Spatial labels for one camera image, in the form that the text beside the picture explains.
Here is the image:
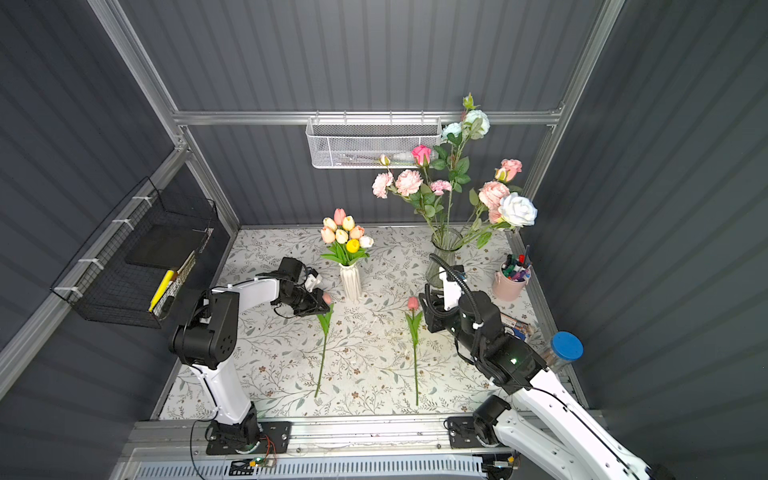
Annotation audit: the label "light pink tulip stem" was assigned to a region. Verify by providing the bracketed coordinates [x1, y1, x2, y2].
[314, 293, 334, 398]

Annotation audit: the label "dark pink tulip stem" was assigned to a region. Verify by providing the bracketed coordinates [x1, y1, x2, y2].
[406, 296, 423, 406]

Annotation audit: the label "white ribbed ceramic vase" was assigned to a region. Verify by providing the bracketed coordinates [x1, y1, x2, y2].
[340, 264, 363, 303]

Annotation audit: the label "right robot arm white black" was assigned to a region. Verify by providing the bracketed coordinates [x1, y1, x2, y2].
[416, 290, 670, 479]

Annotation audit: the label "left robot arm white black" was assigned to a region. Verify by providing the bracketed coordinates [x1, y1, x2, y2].
[169, 257, 330, 453]

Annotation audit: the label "tulip bouquet in vase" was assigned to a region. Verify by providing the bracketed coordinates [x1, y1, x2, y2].
[320, 208, 374, 267]

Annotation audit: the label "clear glass vase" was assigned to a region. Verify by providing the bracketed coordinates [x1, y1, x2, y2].
[426, 227, 463, 290]

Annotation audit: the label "rose bouquet in glass vase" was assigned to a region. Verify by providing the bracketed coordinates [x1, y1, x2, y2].
[372, 94, 538, 250]

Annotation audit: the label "pink pen holder cup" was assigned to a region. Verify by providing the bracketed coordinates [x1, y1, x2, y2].
[492, 270, 530, 302]

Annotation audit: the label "blue printed card pack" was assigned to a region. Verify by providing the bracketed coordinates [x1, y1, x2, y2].
[501, 312, 536, 342]

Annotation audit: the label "markers in pink cup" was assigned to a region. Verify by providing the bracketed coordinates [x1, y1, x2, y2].
[501, 245, 532, 283]

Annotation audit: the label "clear jar blue lid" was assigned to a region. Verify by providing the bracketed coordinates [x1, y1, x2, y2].
[539, 331, 584, 372]

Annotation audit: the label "yellow marker in basket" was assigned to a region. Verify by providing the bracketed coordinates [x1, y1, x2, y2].
[149, 270, 176, 312]

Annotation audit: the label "black notebook in basket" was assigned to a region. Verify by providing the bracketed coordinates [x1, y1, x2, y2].
[125, 225, 208, 271]

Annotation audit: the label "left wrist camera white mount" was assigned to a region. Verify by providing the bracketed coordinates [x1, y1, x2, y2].
[303, 270, 322, 293]

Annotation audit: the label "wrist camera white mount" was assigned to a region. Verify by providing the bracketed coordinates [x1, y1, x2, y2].
[439, 268, 463, 311]
[303, 270, 322, 293]

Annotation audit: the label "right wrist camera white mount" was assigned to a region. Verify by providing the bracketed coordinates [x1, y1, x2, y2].
[439, 268, 463, 311]

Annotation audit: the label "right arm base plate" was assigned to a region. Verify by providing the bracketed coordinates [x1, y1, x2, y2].
[443, 416, 504, 449]

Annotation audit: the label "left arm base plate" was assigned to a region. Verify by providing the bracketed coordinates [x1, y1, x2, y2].
[205, 421, 293, 456]

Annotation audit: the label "white wire mesh basket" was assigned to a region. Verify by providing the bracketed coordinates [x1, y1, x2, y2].
[305, 118, 442, 169]

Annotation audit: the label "black wire wall basket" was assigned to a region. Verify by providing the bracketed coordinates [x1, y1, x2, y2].
[51, 180, 218, 329]

